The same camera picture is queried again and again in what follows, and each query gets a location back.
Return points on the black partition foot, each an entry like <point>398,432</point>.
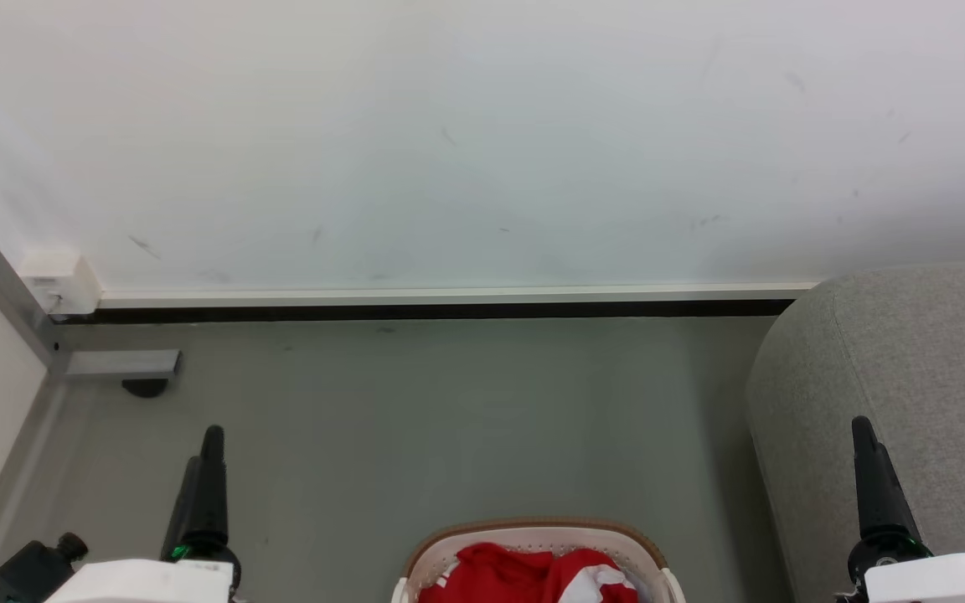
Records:
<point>145,387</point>

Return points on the grey fabric sofa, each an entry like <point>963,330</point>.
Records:
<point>918,352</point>

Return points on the red and white garment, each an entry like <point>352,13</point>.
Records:
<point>516,574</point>

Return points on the white laundry basket brown rim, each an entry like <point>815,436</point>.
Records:
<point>533,532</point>

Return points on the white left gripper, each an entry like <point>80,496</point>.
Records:
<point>147,582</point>

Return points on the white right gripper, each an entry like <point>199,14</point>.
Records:
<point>935,582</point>

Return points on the white wall baseboard strip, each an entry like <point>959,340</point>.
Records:
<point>449,296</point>

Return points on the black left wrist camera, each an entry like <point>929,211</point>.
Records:
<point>30,574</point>

